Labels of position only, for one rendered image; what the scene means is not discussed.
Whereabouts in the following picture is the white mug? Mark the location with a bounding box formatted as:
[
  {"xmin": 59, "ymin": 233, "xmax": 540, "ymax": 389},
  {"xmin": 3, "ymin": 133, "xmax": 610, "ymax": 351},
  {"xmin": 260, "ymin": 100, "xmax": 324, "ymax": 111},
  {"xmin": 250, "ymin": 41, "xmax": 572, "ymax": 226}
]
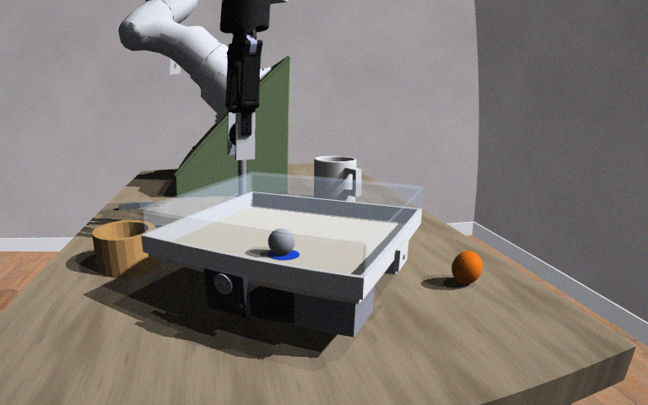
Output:
[{"xmin": 314, "ymin": 156, "xmax": 362, "ymax": 180}]

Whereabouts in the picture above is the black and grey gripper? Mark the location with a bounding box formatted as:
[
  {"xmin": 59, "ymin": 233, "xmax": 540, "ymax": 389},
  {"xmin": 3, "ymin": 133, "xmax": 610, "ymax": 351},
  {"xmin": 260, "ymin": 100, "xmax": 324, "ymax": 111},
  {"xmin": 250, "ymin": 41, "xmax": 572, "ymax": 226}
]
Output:
[{"xmin": 220, "ymin": 0, "xmax": 270, "ymax": 160}]

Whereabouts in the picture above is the tan hollow cylinder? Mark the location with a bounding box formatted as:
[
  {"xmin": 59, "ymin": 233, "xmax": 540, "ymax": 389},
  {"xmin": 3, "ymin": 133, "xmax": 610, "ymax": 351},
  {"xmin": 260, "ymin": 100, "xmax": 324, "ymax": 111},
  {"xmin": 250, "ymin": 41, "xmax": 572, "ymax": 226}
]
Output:
[{"xmin": 92, "ymin": 220, "xmax": 159, "ymax": 278}]

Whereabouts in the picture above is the orange ball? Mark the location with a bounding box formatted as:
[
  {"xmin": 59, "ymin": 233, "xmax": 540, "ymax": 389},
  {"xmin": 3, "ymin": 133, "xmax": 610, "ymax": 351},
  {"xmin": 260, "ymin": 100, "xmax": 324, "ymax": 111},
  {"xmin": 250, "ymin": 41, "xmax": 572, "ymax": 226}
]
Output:
[{"xmin": 451, "ymin": 251, "xmax": 483, "ymax": 284}]

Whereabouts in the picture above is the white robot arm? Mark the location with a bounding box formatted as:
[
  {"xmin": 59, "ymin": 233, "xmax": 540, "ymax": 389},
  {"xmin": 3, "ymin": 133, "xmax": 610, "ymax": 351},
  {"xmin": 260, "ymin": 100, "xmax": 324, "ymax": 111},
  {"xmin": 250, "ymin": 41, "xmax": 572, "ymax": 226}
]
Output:
[{"xmin": 118, "ymin": 0, "xmax": 228, "ymax": 124}]

